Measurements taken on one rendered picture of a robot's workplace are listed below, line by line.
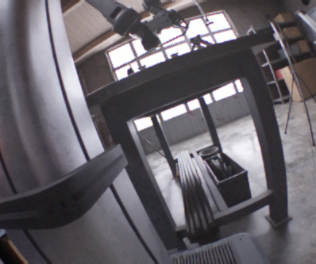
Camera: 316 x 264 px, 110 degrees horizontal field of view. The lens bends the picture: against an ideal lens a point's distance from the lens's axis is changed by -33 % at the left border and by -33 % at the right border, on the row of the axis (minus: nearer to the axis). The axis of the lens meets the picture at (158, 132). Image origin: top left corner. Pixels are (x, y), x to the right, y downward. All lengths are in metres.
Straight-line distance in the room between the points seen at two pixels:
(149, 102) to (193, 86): 0.17
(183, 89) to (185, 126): 3.27
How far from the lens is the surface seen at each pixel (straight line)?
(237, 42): 0.59
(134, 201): 0.18
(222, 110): 4.04
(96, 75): 4.30
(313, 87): 4.34
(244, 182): 1.08
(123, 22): 0.49
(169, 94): 0.61
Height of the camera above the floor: 0.72
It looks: 5 degrees down
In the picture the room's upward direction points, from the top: 22 degrees counter-clockwise
